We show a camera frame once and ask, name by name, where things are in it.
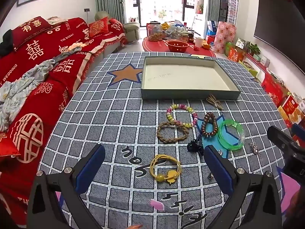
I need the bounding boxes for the blue plastic crates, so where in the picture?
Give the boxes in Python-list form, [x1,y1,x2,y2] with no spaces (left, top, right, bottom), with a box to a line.
[206,20,218,37]

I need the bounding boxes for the large red lettered cushion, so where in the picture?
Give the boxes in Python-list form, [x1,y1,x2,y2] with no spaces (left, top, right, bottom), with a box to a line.
[13,16,51,46]

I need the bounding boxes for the red printed sofa cover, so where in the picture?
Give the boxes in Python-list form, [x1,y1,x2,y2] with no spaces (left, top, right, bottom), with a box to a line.
[0,17,128,229]

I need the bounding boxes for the beige armchair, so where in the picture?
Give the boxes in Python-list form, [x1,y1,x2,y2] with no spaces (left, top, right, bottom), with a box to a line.
[124,21,141,44]

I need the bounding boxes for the plain red cushion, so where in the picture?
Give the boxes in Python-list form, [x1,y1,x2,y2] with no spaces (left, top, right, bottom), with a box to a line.
[0,134,21,157]

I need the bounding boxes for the clear jar of snacks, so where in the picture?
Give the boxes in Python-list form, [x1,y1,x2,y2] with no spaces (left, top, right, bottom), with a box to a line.
[146,23,164,41]

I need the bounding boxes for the light blue crumpled blanket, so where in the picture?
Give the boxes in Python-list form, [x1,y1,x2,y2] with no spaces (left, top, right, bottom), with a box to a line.
[0,58,57,131]

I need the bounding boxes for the floral pillow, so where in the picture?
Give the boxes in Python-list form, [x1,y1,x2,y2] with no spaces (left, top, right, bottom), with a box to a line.
[46,17,67,26]

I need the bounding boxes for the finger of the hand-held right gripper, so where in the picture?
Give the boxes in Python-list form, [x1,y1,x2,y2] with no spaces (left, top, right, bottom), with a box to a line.
[267,125,299,157]
[292,123,305,140]

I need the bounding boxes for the red floral wrapped box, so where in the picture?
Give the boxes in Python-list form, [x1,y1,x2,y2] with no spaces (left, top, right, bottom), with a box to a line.
[213,21,236,54]

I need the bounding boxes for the orange white soft item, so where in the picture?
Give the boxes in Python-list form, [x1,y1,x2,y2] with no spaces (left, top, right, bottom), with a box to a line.
[71,42,87,51]

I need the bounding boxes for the round red table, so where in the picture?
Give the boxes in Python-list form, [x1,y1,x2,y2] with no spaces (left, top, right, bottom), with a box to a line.
[142,36,216,58]

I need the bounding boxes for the green pleated curtain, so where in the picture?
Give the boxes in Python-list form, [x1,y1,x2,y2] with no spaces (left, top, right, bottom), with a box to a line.
[94,0,134,25]
[207,0,222,22]

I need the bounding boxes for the black television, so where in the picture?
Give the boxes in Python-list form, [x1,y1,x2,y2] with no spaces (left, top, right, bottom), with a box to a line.
[253,0,305,64]

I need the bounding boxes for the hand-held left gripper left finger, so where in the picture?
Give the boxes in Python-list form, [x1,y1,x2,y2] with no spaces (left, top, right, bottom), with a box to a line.
[28,144,106,229]

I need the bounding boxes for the brown braided bracelet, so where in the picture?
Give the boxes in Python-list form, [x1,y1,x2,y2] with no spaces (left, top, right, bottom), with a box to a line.
[157,120,189,144]

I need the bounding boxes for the beige string loop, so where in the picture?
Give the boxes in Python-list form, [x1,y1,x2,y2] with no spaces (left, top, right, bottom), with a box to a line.
[206,94,224,111]

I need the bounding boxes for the black cloth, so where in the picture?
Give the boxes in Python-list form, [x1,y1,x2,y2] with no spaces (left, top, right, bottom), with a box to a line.
[0,30,16,58]

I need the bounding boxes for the black hair clip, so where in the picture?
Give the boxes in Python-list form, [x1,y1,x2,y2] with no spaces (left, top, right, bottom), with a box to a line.
[186,138,203,153]

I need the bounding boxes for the dark wooden bead bracelet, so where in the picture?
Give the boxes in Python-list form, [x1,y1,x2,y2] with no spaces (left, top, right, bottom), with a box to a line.
[201,113,218,139]

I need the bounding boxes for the red gold patterned cushion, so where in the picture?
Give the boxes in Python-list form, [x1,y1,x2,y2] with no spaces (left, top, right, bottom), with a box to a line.
[89,17,109,38]

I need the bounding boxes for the yellow-green flat boxes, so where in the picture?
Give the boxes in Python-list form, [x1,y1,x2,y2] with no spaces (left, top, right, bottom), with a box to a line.
[239,61,259,78]

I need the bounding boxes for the red plastic colander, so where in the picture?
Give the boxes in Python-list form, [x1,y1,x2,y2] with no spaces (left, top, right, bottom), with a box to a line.
[166,40,190,53]

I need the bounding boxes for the grey checked tablecloth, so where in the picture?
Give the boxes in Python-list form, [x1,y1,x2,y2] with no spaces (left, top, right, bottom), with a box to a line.
[38,51,305,229]

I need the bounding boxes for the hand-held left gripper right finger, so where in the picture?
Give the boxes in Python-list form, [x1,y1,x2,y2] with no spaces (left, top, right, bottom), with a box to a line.
[203,145,283,229]

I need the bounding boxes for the shallow grey cardboard box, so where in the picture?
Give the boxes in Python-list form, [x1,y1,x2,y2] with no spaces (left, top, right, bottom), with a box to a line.
[140,56,242,101]

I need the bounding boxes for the grey-green pillow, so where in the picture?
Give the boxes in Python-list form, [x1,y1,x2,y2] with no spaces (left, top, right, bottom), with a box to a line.
[95,11,109,22]

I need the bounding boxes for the yellow orange snack box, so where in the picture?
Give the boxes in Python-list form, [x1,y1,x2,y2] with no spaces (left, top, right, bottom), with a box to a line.
[278,94,305,129]

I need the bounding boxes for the green gift box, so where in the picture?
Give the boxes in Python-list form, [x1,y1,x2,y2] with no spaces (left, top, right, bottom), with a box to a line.
[224,42,235,55]

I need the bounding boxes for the red low shelf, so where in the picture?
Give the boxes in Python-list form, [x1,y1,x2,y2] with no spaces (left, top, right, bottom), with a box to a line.
[244,52,272,72]

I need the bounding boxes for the colourful bead bracelet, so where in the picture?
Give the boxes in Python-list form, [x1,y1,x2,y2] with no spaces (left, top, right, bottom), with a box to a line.
[167,104,198,128]

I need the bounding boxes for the orange red gift box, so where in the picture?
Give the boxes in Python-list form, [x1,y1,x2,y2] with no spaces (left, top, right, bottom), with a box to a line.
[227,46,245,62]

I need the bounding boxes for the pile of household clutter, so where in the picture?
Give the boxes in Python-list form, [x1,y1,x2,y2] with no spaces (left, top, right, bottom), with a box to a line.
[162,20,194,41]

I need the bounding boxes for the green potted plant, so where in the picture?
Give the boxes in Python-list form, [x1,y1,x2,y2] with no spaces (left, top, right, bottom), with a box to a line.
[245,42,261,55]

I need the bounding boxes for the small red lettered cushion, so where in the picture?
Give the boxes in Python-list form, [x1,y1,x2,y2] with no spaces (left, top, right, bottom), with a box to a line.
[108,19,125,34]

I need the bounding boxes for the green plastic bangle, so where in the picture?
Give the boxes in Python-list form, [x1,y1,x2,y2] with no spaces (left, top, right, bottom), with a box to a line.
[219,119,245,151]

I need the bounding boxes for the dark glass cabinet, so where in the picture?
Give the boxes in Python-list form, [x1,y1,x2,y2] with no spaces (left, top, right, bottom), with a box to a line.
[219,0,239,25]

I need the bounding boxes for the balcony glass door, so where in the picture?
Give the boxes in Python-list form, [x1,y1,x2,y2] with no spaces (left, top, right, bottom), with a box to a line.
[132,0,208,28]

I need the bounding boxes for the small white box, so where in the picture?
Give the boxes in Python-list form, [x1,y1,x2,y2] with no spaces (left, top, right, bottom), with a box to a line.
[258,56,271,67]

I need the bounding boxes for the large red gift carton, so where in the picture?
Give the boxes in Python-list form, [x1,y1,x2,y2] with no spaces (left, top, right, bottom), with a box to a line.
[261,73,290,108]

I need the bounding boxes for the yellow hair tie with charm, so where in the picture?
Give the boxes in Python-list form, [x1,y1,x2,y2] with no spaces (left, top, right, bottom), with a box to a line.
[150,154,182,185]

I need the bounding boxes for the grey twisted cloth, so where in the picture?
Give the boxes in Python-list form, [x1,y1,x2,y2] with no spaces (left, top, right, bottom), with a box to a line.
[51,46,83,64]

